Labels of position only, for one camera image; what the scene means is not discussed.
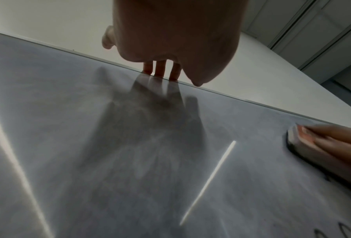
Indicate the grey cabinet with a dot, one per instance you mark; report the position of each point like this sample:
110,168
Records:
305,30

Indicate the person's left hand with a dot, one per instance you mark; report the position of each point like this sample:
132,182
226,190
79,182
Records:
169,30

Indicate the whiteboard eraser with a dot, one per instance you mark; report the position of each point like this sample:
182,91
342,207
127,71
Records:
299,145

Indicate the person's right hand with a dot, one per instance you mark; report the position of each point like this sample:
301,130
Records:
340,148

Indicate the whiteboard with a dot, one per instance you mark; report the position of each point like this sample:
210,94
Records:
104,151

